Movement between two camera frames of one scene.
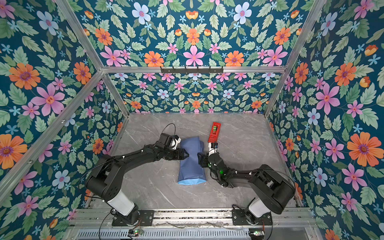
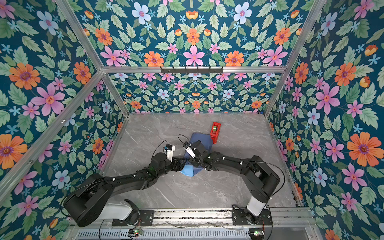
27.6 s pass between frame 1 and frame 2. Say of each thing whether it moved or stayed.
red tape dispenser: stayed
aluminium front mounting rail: stayed
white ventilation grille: stayed
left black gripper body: moved
